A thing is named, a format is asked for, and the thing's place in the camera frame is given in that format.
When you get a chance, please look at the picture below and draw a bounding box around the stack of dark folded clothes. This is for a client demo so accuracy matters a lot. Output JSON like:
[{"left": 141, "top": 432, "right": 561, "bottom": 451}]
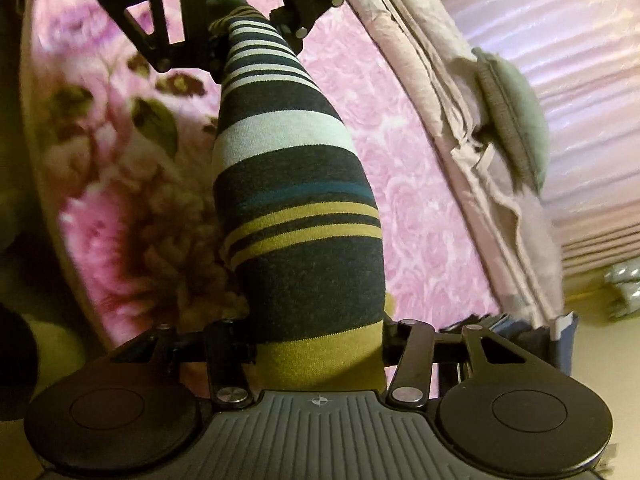
[{"left": 440, "top": 311, "right": 579, "bottom": 377}]

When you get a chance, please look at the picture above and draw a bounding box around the gold curtain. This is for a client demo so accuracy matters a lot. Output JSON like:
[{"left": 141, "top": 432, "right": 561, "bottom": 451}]
[{"left": 561, "top": 236, "right": 640, "bottom": 283}]

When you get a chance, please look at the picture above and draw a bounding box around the grey cushion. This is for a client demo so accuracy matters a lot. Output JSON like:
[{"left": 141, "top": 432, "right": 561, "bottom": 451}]
[{"left": 471, "top": 47, "right": 551, "bottom": 194}]

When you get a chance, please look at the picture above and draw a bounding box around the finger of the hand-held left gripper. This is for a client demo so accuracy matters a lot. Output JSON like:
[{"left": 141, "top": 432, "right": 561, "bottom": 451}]
[
  {"left": 112, "top": 0, "right": 237, "bottom": 84},
  {"left": 271, "top": 0, "right": 352, "bottom": 55}
]

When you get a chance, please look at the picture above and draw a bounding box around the beige bedding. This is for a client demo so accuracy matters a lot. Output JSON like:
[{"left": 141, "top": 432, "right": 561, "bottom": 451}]
[{"left": 345, "top": 0, "right": 569, "bottom": 332}]

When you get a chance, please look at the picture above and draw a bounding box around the pink curtain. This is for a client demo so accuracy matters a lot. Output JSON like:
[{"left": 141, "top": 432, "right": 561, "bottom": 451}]
[{"left": 425, "top": 0, "right": 640, "bottom": 262}]

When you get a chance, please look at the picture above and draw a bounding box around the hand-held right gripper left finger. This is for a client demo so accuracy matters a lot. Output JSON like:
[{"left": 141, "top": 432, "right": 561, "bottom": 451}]
[{"left": 107, "top": 319, "right": 261, "bottom": 407}]

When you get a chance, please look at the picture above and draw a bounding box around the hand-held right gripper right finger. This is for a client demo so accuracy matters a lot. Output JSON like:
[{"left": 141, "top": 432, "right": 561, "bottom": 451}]
[{"left": 382, "top": 317, "right": 559, "bottom": 406}]

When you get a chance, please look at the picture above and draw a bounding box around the pink floral blanket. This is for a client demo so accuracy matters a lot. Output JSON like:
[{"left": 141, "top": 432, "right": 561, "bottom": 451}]
[{"left": 22, "top": 0, "right": 502, "bottom": 347}]

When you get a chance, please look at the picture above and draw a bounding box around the silver shiny object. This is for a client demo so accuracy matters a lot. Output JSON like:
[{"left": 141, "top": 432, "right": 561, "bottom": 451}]
[{"left": 602, "top": 264, "right": 640, "bottom": 322}]

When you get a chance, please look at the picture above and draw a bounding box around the striped knit garment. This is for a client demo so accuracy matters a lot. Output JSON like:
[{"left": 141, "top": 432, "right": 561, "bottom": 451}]
[{"left": 202, "top": 0, "right": 389, "bottom": 406}]

